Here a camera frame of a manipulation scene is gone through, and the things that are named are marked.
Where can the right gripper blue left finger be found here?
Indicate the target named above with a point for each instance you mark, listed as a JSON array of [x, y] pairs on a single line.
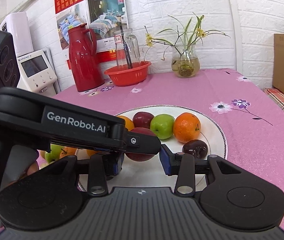
[[114, 164]]

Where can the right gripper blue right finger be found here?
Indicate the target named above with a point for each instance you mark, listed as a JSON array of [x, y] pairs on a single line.
[[167, 159]]

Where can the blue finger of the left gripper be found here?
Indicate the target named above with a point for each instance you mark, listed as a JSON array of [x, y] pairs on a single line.
[[131, 140]]

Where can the large red apple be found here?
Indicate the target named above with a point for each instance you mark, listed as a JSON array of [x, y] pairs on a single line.
[[142, 157]]

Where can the large orange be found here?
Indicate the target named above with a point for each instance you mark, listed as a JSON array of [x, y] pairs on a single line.
[[91, 152], [128, 122]]

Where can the dark plum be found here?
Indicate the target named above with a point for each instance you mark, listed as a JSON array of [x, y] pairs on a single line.
[[197, 148]]

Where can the mandarin with speckled skin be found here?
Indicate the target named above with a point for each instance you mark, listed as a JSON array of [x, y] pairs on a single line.
[[186, 127]]

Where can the large green apple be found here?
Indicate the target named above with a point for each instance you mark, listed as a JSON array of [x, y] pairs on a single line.
[[54, 154]]

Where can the brown longan back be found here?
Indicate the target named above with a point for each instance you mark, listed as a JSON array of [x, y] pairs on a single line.
[[42, 154]]

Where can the small red apple on plate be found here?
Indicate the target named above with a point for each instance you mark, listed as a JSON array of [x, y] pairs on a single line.
[[142, 119]]

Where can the small green apple on plate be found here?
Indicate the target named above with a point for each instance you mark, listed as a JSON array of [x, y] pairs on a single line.
[[162, 126]]

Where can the mandarin with green stem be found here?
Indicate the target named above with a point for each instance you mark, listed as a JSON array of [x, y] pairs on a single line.
[[66, 151]]

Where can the white water dispenser machine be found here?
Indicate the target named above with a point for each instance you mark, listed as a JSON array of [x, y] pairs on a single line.
[[37, 74]]

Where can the red plastic basket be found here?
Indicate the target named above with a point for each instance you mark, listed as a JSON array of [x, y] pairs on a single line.
[[123, 76]]

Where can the red thermos jug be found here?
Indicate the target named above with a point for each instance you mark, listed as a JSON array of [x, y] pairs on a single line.
[[82, 58]]

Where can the black straw in pitcher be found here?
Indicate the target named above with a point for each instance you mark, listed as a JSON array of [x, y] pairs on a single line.
[[125, 52]]

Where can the glass vase with plant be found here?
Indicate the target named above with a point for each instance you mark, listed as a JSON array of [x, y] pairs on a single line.
[[182, 40]]

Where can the pink floral tablecloth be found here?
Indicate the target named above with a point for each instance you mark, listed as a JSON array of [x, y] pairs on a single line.
[[238, 120]]

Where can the white water purifier unit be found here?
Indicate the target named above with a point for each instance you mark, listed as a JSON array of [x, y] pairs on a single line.
[[17, 25]]

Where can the clear glass pitcher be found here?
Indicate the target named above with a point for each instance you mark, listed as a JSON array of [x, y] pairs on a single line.
[[133, 45]]

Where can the bedding wall poster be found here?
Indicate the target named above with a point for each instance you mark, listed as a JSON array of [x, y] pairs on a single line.
[[104, 17]]

